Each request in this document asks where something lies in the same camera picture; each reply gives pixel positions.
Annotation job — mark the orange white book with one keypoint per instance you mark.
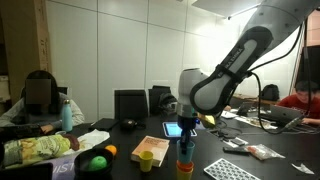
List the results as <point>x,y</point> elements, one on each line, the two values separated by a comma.
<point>157,146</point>

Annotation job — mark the black office chair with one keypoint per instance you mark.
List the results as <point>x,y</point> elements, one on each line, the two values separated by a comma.
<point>130,104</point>
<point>161,101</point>

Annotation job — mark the black bowl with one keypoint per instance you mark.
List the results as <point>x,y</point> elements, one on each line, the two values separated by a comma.
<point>81,163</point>

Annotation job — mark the teal water bottle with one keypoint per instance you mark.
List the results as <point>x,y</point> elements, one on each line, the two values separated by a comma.
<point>66,116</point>

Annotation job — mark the checkerboard calibration board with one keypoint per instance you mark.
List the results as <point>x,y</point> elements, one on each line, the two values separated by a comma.
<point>225,170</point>

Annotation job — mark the black remote control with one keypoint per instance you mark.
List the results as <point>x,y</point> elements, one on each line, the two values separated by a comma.
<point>237,150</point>

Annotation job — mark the green ball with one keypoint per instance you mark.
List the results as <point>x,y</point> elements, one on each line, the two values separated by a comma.
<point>97,163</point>

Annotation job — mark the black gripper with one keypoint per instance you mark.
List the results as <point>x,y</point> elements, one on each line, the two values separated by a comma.
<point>187,125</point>

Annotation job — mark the person in red shirt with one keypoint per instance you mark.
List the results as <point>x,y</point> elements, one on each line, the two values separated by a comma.
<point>305,100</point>

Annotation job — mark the plastic snack bag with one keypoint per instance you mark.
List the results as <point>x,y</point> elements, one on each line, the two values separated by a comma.
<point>263,152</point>

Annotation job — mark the chips bag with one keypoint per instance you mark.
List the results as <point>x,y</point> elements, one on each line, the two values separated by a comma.
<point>27,151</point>

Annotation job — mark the large yellow cup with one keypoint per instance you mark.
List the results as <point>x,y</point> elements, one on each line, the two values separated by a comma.
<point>182,175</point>

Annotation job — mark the blue cup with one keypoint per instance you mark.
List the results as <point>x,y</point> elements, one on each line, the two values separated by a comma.
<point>185,155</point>

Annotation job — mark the black headphones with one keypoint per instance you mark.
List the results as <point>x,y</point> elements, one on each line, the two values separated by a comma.
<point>129,125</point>

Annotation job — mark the tablet with lit screen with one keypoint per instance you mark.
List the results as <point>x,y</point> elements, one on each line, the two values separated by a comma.
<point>171,129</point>

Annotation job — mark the black smartphone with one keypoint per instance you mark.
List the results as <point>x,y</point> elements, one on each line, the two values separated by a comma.
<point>238,142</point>

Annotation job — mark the orange fruit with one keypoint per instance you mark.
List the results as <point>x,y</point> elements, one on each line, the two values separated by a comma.
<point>112,149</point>

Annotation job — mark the woman in grey sweater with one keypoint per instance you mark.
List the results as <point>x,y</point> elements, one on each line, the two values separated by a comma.
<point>41,104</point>

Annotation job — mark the white paper napkin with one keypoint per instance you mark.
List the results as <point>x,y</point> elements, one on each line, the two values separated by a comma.
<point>91,139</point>

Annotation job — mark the silver laptop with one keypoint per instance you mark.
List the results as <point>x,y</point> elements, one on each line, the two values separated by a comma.
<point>281,114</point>

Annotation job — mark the orange cup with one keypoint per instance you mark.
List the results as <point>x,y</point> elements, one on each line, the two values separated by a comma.
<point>185,167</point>

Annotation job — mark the small yellow-green cup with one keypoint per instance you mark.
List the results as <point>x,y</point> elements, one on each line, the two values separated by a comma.
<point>146,160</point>

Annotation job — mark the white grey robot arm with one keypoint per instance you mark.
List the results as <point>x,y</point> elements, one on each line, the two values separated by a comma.
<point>270,25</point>

